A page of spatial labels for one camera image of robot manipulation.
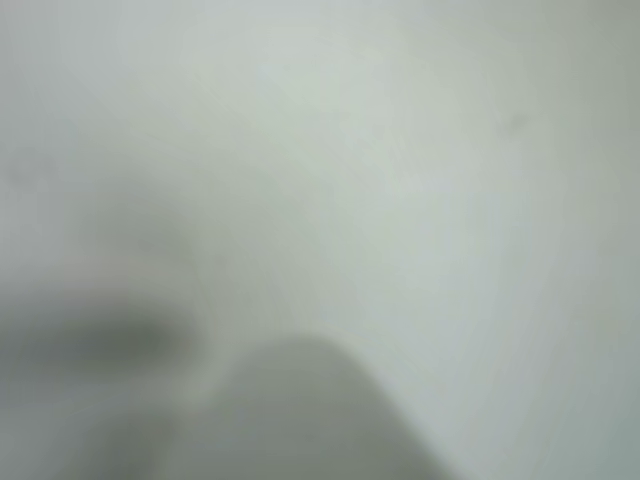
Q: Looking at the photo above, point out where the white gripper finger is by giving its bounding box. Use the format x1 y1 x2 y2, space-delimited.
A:
174 333 461 480

